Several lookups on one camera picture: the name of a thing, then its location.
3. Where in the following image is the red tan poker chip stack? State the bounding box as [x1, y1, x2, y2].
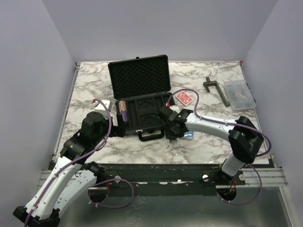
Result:
[118, 100, 127, 113]

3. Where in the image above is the black poker carrying case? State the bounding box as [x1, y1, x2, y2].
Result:
[107, 55, 175, 142]

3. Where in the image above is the purple poker chip stack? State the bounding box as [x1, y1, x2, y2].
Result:
[121, 111, 128, 123]

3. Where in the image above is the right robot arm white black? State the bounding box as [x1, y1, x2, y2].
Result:
[158, 106, 264, 185]

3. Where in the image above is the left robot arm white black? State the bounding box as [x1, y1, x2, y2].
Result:
[13, 112, 125, 227]

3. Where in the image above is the blue playing card deck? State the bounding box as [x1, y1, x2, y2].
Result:
[182, 131, 194, 140]

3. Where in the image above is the red playing card deck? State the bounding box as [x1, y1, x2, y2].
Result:
[176, 91, 193, 106]

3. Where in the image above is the black metal clamp tool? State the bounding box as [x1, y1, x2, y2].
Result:
[203, 77, 231, 107]

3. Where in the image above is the clear plastic parts box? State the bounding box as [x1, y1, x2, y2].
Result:
[223, 80, 256, 112]

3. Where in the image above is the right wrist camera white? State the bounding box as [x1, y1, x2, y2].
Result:
[169, 105, 179, 112]

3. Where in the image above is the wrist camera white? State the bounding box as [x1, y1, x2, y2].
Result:
[169, 105, 179, 112]
[93, 100, 113, 116]

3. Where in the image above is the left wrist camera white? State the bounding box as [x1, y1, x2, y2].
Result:
[93, 100, 113, 116]

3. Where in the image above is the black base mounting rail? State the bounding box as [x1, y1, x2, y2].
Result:
[48, 162, 251, 198]

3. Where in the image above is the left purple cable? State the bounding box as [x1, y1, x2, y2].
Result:
[23, 98, 135, 227]

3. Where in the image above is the purple cable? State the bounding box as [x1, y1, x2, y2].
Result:
[165, 89, 273, 205]
[23, 98, 135, 227]

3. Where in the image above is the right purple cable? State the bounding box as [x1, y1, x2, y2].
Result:
[165, 89, 273, 205]

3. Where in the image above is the aluminium extrusion rail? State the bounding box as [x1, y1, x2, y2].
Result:
[37, 165, 288, 190]

